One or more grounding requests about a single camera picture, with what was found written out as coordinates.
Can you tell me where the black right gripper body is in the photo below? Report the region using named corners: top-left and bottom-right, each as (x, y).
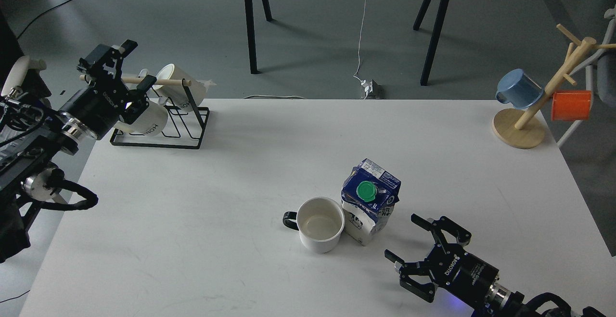
top-left (398, 217), bottom-right (500, 311)

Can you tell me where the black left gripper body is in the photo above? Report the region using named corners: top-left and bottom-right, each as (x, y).
top-left (59, 45), bottom-right (148, 141)

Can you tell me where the blue white milk carton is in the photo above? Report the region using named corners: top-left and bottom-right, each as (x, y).
top-left (341, 158), bottom-right (402, 246)

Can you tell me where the white mug black handle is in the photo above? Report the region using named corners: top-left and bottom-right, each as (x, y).
top-left (282, 197), bottom-right (346, 254)

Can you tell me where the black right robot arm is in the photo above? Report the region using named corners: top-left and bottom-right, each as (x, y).
top-left (384, 214), bottom-right (578, 317)

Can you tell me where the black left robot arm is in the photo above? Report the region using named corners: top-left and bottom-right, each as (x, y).
top-left (0, 39), bottom-right (156, 262)

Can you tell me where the orange cup on tree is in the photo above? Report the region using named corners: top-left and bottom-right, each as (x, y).
top-left (552, 90), bottom-right (592, 121)

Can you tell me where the white mug rear on rack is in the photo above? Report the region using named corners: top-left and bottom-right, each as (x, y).
top-left (152, 63), bottom-right (207, 113)

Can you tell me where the white mug on rack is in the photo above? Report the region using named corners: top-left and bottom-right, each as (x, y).
top-left (114, 99), bottom-right (168, 137)
top-left (152, 63), bottom-right (207, 113)

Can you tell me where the white mug front on rack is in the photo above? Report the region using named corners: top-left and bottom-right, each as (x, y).
top-left (114, 99), bottom-right (168, 137)

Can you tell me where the grey chair at left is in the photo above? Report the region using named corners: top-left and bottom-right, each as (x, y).
top-left (1, 55), bottom-right (47, 99)

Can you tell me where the wooden mug tree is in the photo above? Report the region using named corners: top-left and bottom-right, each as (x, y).
top-left (491, 17), bottom-right (615, 150)

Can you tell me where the black trestle leg left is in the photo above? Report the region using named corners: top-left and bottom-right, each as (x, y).
top-left (244, 0), bottom-right (273, 75)

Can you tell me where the black trestle leg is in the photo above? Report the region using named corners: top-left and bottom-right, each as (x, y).
top-left (244, 0), bottom-right (273, 75)
top-left (413, 0), bottom-right (449, 87)

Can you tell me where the blue mug on tree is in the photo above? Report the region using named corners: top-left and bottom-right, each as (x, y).
top-left (495, 68), bottom-right (545, 110)

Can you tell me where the black trestle leg right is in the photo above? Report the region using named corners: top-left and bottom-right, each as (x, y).
top-left (413, 0), bottom-right (449, 87)

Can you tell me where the black wire mug rack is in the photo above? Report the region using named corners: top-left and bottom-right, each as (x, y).
top-left (109, 69), bottom-right (209, 150)

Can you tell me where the white cable on floor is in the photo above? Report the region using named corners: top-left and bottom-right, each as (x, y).
top-left (243, 0), bottom-right (376, 100)

